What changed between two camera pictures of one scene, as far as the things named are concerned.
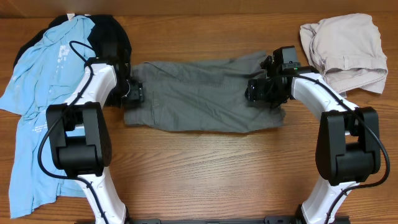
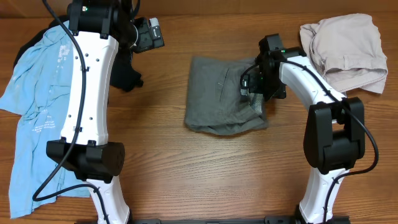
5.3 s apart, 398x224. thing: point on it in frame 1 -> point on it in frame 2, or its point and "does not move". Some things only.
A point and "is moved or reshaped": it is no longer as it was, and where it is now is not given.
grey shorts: (204, 94) is moved or reshaped
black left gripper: (136, 94) -> (147, 43)
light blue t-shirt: (45, 76) does not move
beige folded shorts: (347, 51) does not move
